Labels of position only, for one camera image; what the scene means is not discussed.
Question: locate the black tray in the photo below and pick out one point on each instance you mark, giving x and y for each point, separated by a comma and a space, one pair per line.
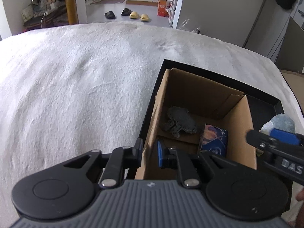
262, 105

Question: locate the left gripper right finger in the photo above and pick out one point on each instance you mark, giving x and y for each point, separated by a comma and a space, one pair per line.
178, 160

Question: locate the clear plastic bag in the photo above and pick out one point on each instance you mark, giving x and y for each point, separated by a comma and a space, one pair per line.
191, 26

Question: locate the beige slipper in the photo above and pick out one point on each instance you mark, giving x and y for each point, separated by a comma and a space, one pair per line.
133, 15
144, 18

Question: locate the orange cardboard box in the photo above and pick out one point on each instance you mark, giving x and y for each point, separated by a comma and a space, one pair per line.
162, 5

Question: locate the brown cardboard box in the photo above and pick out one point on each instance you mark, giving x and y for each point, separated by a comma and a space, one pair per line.
208, 102

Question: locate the white fuzzy blanket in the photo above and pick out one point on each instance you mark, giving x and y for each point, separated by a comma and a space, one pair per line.
67, 90

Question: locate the black slipper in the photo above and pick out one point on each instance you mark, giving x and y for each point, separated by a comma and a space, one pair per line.
110, 15
126, 12

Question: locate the black slipper far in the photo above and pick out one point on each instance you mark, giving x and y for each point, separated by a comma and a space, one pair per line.
126, 12

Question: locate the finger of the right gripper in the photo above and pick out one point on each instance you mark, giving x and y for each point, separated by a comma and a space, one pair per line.
259, 140
287, 137

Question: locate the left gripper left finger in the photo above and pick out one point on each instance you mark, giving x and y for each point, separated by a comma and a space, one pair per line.
121, 159

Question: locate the white soft object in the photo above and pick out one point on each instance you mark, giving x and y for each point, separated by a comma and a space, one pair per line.
267, 128

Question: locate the dark grey knitted cloth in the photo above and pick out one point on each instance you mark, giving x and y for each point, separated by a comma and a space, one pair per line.
179, 121

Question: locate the beige slipper left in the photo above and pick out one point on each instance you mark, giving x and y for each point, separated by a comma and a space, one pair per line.
133, 15

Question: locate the light blue fluffy plush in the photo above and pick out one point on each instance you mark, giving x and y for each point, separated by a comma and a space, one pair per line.
283, 122

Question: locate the beige slipper right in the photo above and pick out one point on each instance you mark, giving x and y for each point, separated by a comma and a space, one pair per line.
144, 18

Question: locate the blue tissue packet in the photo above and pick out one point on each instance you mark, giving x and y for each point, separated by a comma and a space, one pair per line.
214, 139

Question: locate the white shelf unit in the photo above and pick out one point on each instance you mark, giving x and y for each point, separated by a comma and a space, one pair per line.
174, 10

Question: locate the black slipper near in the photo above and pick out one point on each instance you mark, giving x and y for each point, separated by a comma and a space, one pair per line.
110, 15

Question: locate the clutter pile under table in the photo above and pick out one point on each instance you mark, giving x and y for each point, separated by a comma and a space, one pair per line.
44, 14

